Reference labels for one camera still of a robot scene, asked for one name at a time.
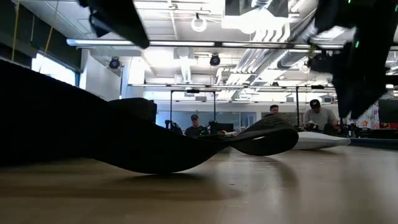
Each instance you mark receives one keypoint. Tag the blue-edged neighbouring table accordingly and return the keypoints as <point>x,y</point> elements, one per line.
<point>373,143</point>

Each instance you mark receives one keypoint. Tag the person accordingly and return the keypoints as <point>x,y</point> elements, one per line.
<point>196,129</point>
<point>320,118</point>
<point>274,109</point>

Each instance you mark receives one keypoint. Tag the black metal stand frame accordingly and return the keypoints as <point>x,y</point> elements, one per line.
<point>171,105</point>

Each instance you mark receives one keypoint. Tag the black backpack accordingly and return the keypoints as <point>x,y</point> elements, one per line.
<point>77,130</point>

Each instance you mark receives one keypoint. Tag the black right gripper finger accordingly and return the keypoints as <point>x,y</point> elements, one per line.
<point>344,104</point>
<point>360,102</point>

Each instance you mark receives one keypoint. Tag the floral cloth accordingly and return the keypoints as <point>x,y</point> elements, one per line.
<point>370,119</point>

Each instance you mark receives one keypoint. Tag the white mesh pouch teal trim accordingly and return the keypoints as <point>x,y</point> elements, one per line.
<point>320,140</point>

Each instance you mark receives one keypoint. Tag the bright window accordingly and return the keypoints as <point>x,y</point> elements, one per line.
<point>53,70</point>

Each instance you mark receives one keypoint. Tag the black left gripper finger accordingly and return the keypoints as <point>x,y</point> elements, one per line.
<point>127,21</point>

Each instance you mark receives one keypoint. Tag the long ceiling light bar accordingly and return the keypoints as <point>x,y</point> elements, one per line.
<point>124,42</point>
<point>264,45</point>

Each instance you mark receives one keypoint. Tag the round black camera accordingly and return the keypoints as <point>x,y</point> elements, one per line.
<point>114,63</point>
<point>214,60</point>

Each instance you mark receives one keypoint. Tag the black monitor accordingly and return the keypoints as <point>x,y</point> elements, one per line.
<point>388,111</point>

